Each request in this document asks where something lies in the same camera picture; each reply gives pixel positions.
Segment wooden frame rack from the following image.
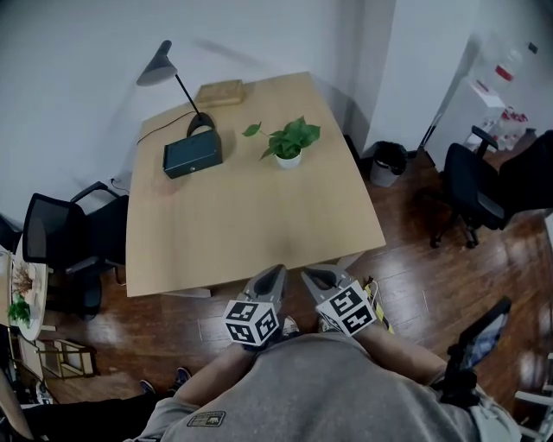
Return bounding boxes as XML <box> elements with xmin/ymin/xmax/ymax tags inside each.
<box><xmin>16</xmin><ymin>336</ymin><xmax>99</xmax><ymax>381</ymax></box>

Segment person's left forearm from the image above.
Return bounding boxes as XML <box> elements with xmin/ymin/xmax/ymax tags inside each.
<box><xmin>172</xmin><ymin>343</ymin><xmax>260</xmax><ymax>407</ymax></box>

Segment person's grey shirt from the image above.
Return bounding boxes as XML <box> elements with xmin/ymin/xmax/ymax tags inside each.
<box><xmin>124</xmin><ymin>331</ymin><xmax>519</xmax><ymax>442</ymax></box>

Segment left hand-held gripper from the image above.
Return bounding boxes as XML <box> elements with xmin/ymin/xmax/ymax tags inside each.
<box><xmin>222</xmin><ymin>263</ymin><xmax>289</xmax><ymax>347</ymax></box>

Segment white cabinet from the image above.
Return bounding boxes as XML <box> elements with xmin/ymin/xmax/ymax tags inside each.
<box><xmin>427</xmin><ymin>73</ymin><xmax>541</xmax><ymax>169</ymax></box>

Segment white round table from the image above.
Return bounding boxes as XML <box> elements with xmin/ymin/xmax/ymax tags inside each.
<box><xmin>6</xmin><ymin>235</ymin><xmax>48</xmax><ymax>342</ymax></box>

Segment black tablet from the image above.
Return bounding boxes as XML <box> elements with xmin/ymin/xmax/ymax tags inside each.
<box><xmin>457</xmin><ymin>296</ymin><xmax>513</xmax><ymax>372</ymax></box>

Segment black mesh office chair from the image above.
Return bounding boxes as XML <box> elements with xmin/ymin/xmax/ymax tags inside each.
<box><xmin>21</xmin><ymin>180</ymin><xmax>130</xmax><ymax>320</ymax></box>

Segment black yellow striped cable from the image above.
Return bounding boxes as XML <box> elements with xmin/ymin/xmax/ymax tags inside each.
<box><xmin>362</xmin><ymin>275</ymin><xmax>395</xmax><ymax>333</ymax></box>

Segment small green potted plant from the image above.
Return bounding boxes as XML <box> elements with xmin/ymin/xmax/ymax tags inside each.
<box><xmin>6</xmin><ymin>293</ymin><xmax>34</xmax><ymax>330</ymax></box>

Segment dried brown plant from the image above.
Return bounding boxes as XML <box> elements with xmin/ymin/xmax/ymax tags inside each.
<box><xmin>11</xmin><ymin>261</ymin><xmax>35</xmax><ymax>297</ymax></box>

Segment black headrest chair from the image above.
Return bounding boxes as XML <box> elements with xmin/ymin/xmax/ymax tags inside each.
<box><xmin>0</xmin><ymin>213</ymin><xmax>23</xmax><ymax>256</ymax></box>

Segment clear jug with red label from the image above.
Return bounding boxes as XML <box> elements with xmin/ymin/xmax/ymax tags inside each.
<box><xmin>474</xmin><ymin>36</ymin><xmax>526</xmax><ymax>94</ymax></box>

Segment black trash bin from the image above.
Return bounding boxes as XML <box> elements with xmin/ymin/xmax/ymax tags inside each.
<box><xmin>369</xmin><ymin>141</ymin><xmax>410</xmax><ymax>189</ymax></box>

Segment red and white packets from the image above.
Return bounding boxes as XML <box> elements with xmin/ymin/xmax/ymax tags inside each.
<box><xmin>479</xmin><ymin>105</ymin><xmax>537</xmax><ymax>143</ymax></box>

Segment person's right forearm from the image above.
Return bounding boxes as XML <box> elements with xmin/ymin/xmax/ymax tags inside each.
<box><xmin>356</xmin><ymin>323</ymin><xmax>448</xmax><ymax>385</ymax></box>

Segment dark green metal box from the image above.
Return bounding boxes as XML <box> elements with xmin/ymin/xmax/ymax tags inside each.
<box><xmin>162</xmin><ymin>128</ymin><xmax>225</xmax><ymax>180</ymax></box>

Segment black lamp cable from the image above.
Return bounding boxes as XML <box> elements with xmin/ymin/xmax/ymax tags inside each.
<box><xmin>136</xmin><ymin>110</ymin><xmax>198</xmax><ymax>146</ymax></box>

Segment black tablet mount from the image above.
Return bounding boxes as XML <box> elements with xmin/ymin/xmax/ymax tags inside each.
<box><xmin>440</xmin><ymin>343</ymin><xmax>480</xmax><ymax>407</ymax></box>

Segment black desk lamp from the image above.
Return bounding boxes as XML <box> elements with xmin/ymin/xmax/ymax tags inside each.
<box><xmin>136</xmin><ymin>40</ymin><xmax>217</xmax><ymax>138</ymax></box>

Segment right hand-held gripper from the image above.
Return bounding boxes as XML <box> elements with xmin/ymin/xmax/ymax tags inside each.
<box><xmin>301</xmin><ymin>265</ymin><xmax>376</xmax><ymax>337</ymax></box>

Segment light wooden box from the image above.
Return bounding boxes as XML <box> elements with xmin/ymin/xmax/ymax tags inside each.
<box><xmin>194</xmin><ymin>79</ymin><xmax>246</xmax><ymax>108</ymax></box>

